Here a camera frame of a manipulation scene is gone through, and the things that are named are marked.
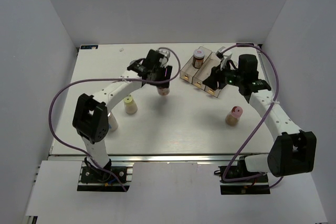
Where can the silver lid white bottle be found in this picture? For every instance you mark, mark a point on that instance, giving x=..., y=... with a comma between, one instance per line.
x=113, y=125

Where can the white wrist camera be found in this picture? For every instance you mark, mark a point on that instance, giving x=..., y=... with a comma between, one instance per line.
x=224, y=55
x=165, y=55

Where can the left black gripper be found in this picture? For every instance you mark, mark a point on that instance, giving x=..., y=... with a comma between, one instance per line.
x=167, y=73

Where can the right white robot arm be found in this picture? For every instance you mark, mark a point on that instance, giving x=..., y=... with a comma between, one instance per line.
x=293, y=150

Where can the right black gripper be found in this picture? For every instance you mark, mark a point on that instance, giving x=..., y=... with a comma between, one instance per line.
x=216, y=75

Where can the dark brown sauce jar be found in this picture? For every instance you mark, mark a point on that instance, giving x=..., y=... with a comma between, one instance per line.
x=198, y=58

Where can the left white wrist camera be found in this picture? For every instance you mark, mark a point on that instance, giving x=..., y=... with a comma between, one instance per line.
x=165, y=55

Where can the orange label sauce jar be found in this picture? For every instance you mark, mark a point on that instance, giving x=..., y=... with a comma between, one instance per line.
x=163, y=91

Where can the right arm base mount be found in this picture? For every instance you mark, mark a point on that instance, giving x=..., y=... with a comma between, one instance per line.
x=254, y=186

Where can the pink lid spice bottle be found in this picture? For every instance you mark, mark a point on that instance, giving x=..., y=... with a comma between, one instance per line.
x=233, y=117

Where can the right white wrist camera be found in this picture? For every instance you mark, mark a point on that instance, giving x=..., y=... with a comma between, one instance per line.
x=224, y=55

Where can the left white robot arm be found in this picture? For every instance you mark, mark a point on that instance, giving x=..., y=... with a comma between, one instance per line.
x=93, y=118

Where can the yellow lid spice bottle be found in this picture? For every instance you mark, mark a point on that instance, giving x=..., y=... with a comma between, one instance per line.
x=130, y=105

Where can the right clear organizer bin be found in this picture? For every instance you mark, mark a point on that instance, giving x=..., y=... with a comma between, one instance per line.
x=214, y=93

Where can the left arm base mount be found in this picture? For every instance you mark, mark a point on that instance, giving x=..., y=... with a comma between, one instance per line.
x=92, y=179

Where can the middle clear organizer bin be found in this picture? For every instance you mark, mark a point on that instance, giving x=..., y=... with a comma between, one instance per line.
x=205, y=70

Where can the left blue table sticker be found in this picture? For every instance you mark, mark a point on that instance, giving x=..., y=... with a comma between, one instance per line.
x=88, y=47

